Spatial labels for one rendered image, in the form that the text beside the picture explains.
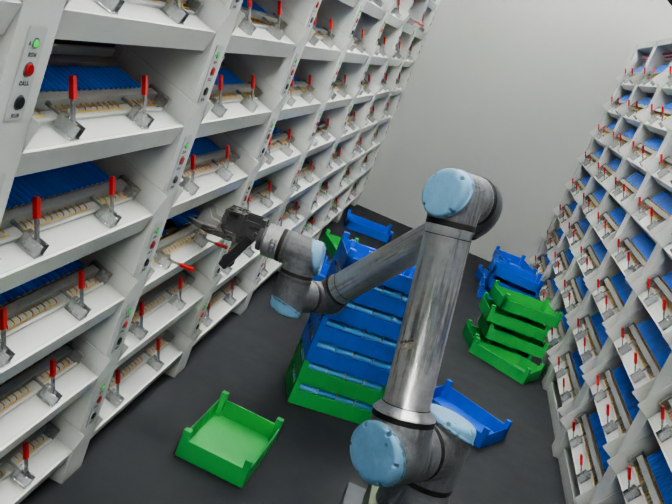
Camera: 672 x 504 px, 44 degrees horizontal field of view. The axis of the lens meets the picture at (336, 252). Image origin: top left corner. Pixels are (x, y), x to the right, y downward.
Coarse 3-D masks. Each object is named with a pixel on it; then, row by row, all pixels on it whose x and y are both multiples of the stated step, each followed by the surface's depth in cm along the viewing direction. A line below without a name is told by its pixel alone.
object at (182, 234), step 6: (186, 228) 225; (192, 228) 228; (198, 228) 232; (174, 234) 216; (180, 234) 219; (186, 234) 222; (162, 240) 209; (168, 240) 211; (174, 240) 214; (186, 240) 222; (162, 246) 206; (168, 246) 213; (174, 246) 214; (180, 246) 217
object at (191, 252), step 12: (204, 204) 245; (192, 240) 228; (216, 240) 239; (168, 252) 211; (180, 252) 216; (192, 252) 221; (204, 252) 231; (156, 264) 202; (156, 276) 197; (168, 276) 208; (144, 288) 191
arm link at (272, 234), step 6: (270, 228) 220; (276, 228) 220; (282, 228) 221; (264, 234) 219; (270, 234) 219; (276, 234) 219; (264, 240) 218; (270, 240) 218; (276, 240) 218; (264, 246) 219; (270, 246) 218; (276, 246) 218; (264, 252) 220; (270, 252) 219; (270, 258) 222
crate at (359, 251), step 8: (344, 232) 276; (344, 240) 276; (344, 248) 268; (352, 248) 260; (360, 248) 280; (368, 248) 280; (344, 256) 264; (352, 256) 259; (360, 256) 280; (344, 264) 260; (408, 272) 284; (392, 280) 263; (400, 280) 263; (408, 280) 264; (392, 288) 264; (400, 288) 264; (408, 288) 264
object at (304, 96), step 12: (300, 72) 302; (300, 84) 290; (312, 84) 302; (288, 96) 244; (300, 96) 285; (312, 96) 302; (324, 96) 303; (288, 108) 255; (300, 108) 273; (312, 108) 294
